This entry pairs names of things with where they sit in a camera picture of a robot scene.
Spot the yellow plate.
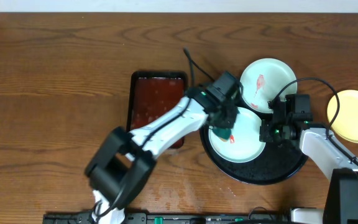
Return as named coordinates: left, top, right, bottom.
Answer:
left=331, top=90, right=358, bottom=143

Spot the white plate with small stain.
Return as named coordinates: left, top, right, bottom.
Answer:
left=208, top=108, right=265, bottom=163

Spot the rectangular black water tray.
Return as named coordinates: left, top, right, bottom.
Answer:
left=126, top=70, right=188, bottom=149

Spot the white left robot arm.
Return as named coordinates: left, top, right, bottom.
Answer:
left=85, top=86, right=241, bottom=223

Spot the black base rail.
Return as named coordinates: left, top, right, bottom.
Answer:
left=42, top=212, right=290, bottom=224

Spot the round black tray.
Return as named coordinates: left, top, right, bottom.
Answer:
left=199, top=77, right=309, bottom=186

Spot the teal yellow sponge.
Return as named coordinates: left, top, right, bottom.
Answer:
left=212, top=127, right=232, bottom=142

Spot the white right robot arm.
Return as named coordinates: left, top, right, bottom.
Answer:
left=259, top=95, right=358, bottom=223

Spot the white plate with long stain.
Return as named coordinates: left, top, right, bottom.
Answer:
left=240, top=58, right=296, bottom=114

